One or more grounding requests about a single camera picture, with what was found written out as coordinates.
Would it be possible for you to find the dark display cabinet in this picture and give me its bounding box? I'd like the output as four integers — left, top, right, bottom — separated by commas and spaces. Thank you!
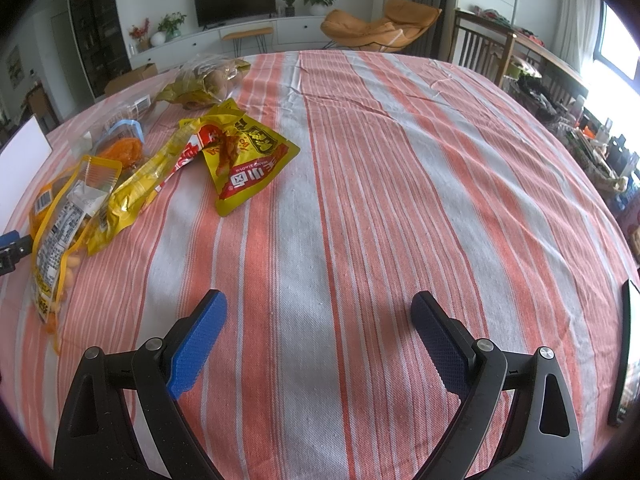
67, 0, 132, 98

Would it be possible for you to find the orange white striped tablecloth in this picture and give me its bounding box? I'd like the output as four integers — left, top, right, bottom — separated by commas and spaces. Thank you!
0, 50, 640, 480

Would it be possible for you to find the wooden stool with metal legs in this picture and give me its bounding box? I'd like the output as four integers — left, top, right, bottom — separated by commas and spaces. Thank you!
221, 26, 274, 58

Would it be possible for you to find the bright window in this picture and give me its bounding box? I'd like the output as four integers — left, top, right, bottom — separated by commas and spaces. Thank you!
597, 0, 640, 81

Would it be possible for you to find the small clear packet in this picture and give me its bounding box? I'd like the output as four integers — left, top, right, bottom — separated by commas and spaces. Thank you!
125, 95, 153, 117

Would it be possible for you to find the yellow clear snack bag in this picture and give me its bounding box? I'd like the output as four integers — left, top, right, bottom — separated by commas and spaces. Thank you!
157, 54, 252, 110

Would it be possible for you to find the black flat television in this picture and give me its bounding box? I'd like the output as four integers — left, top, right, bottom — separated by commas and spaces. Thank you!
193, 0, 277, 28

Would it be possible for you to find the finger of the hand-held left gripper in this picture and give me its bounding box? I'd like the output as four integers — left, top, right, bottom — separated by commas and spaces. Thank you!
0, 230, 34, 277

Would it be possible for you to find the cluttered wooden side table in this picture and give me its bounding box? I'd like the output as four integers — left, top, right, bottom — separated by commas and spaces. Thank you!
500, 25, 640, 241

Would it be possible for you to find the white board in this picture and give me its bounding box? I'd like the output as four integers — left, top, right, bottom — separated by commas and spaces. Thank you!
0, 115, 53, 233

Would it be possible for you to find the red flower arrangement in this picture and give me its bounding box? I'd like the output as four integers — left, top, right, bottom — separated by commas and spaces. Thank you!
129, 19, 151, 51

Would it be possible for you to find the cardboard box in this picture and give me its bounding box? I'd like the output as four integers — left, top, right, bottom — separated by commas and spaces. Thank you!
104, 62, 158, 96

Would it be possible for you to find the green potted plant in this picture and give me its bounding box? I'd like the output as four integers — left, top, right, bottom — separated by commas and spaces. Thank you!
157, 12, 187, 41

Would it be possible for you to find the sheer window curtain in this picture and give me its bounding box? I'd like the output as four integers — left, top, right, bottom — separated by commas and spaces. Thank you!
555, 0, 606, 71

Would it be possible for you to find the orange lounge chair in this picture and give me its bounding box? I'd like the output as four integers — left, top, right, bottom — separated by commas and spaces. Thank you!
320, 0, 443, 53

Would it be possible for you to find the long crumpled yellow snack packet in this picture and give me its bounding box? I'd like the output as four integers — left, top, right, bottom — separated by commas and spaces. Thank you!
97, 117, 226, 251

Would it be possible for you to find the yellow clear bag of nuts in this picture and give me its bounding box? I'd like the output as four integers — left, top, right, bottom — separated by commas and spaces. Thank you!
30, 156, 123, 341

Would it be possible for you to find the yellow red snack packet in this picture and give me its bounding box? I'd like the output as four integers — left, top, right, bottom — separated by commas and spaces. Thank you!
197, 102, 301, 217

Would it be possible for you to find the clear packet of orange snack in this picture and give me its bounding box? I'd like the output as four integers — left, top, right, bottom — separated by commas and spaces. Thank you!
92, 119, 147, 168

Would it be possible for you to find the wooden slatted chair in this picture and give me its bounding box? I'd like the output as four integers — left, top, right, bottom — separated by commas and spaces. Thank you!
447, 7, 516, 86

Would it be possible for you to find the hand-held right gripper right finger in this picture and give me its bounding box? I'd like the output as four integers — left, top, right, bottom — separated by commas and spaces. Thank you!
410, 290, 583, 480

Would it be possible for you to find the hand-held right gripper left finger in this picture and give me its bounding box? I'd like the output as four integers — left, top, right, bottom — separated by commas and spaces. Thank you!
52, 289, 231, 480

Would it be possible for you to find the white television cabinet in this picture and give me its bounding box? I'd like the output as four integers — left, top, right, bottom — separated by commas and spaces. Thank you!
132, 15, 331, 68

